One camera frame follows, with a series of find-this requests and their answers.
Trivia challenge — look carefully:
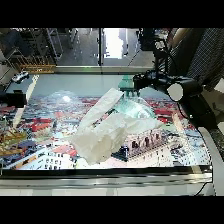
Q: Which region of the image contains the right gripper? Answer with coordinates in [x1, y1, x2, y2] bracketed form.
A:
[132, 71, 158, 91]

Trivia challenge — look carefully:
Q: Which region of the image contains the white garment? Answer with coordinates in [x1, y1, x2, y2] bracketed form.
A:
[71, 87, 165, 166]

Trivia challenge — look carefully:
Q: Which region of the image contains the silver frame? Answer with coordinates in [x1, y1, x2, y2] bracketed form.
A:
[0, 175, 215, 197]

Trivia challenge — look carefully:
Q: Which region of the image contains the black cable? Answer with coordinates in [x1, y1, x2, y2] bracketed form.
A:
[194, 181, 210, 197]

